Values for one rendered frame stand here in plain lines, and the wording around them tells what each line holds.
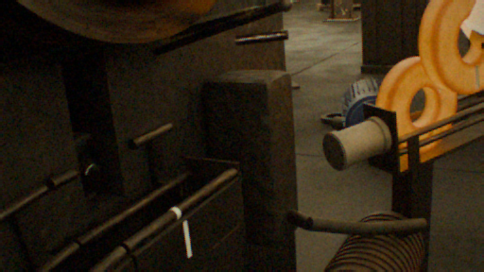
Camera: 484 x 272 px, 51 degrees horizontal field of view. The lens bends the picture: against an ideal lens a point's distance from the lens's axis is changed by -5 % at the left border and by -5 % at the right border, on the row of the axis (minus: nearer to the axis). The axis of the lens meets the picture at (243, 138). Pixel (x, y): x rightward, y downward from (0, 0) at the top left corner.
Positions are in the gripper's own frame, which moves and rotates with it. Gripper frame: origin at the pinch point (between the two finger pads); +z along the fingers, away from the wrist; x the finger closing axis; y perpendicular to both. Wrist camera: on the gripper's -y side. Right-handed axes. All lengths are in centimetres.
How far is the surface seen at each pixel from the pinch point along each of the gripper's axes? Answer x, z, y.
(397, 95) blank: 5.9, 4.8, -12.6
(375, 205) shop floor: -64, 72, -110
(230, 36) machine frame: 27.9, 18.1, -4.9
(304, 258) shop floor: -19, 55, -104
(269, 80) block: 28.7, 4.6, -5.8
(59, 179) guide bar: 57, -5, -6
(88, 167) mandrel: 53, 0, -9
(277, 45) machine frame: 15.2, 25.6, -11.2
